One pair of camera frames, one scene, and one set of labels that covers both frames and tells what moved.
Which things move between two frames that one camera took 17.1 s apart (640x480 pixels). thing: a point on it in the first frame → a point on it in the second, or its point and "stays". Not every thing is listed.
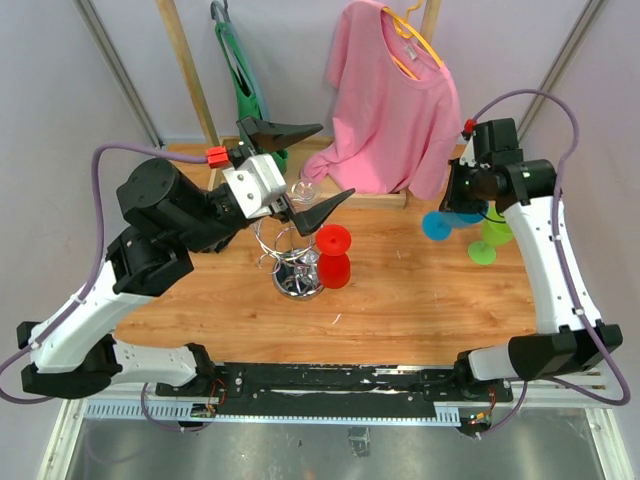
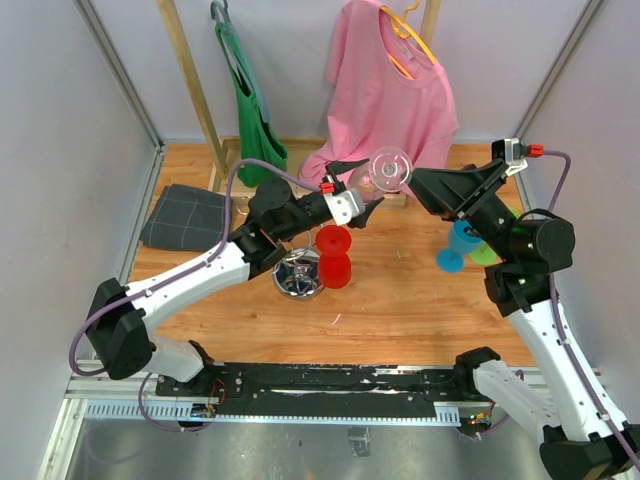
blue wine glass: (437, 225) → (463, 240)
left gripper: (263, 134) → (369, 207)
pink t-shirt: (395, 120) stays
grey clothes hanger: (260, 99) stays
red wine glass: (334, 263) stays
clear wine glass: (303, 191) → (389, 170)
